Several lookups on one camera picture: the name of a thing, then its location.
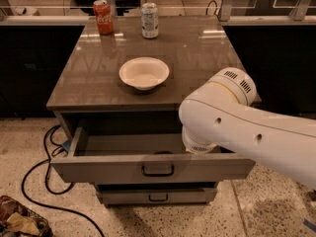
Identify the red cola can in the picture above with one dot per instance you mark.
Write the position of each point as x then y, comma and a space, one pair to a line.
103, 15

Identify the grey drawer cabinet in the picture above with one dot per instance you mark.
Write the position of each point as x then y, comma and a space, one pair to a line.
89, 93

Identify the grey top drawer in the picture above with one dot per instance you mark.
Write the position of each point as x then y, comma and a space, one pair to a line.
144, 159

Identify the white green soda can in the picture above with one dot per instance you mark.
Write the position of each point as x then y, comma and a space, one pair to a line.
149, 20

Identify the grey drawer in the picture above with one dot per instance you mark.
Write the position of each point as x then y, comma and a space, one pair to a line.
198, 195
144, 159

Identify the grey bottom drawer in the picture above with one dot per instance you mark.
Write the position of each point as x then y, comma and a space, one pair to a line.
198, 195

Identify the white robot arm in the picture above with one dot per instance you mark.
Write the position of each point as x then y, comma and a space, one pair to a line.
220, 113

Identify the basket with cloths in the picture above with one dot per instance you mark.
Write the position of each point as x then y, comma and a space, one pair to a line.
16, 220

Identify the white paper bowl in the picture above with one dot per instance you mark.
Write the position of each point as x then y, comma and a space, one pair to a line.
144, 73

